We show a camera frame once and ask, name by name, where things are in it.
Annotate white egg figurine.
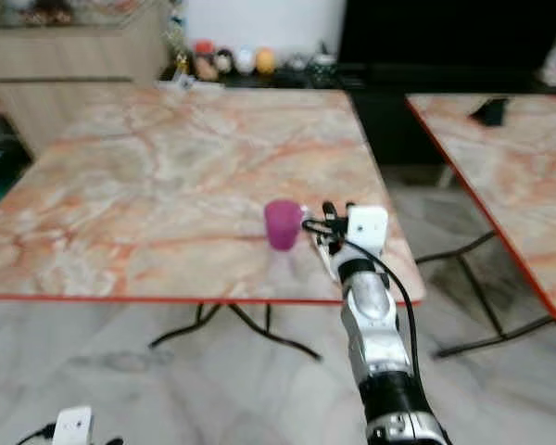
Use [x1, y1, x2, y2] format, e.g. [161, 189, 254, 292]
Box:
[234, 46, 257, 76]

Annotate black television screen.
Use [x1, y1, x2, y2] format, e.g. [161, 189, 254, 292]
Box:
[338, 0, 556, 71]

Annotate artificial flower bunch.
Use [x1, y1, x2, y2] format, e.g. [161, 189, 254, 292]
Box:
[164, 0, 189, 53]

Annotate light wooden cabinet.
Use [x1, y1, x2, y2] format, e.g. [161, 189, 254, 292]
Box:
[0, 4, 173, 160]

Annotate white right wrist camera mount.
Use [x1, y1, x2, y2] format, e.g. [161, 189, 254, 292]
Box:
[347, 205, 390, 248]

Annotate small teal ceramic pot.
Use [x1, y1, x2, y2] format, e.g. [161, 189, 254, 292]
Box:
[284, 54, 310, 74]

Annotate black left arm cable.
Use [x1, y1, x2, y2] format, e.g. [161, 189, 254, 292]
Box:
[17, 423, 57, 445]

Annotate dark round figurine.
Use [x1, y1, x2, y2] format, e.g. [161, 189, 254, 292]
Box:
[214, 47, 235, 76]

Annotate purple plastic cup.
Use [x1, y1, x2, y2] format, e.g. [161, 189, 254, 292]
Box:
[264, 198, 305, 252]

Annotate silver metal spoon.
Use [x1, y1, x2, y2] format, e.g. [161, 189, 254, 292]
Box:
[304, 208, 336, 281]

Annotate flat white paper item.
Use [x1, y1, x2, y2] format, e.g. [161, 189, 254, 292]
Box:
[164, 76, 206, 93]

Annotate orange egg figurine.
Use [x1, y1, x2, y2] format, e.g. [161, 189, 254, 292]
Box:
[255, 47, 277, 76]

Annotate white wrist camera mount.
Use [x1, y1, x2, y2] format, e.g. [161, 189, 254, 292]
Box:
[347, 205, 390, 248]
[54, 406, 94, 445]

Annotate small black box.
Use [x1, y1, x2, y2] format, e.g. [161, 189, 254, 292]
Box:
[470, 96, 512, 128]

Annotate teal ceramic lidded jar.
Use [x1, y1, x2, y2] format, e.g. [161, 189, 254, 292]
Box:
[310, 46, 337, 81]

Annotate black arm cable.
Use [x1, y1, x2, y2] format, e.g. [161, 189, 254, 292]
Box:
[301, 217, 421, 381]
[17, 423, 57, 445]

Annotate small gold trophy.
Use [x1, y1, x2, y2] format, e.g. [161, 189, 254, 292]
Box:
[173, 48, 193, 83]

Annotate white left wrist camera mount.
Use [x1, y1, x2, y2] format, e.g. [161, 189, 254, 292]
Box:
[54, 406, 94, 445]

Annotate black curved metal table legs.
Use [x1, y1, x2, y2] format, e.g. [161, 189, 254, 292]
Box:
[149, 301, 322, 362]

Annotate red capped brown figurine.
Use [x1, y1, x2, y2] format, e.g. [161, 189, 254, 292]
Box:
[192, 39, 220, 83]

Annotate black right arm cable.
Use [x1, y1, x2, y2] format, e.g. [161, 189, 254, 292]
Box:
[301, 217, 421, 381]

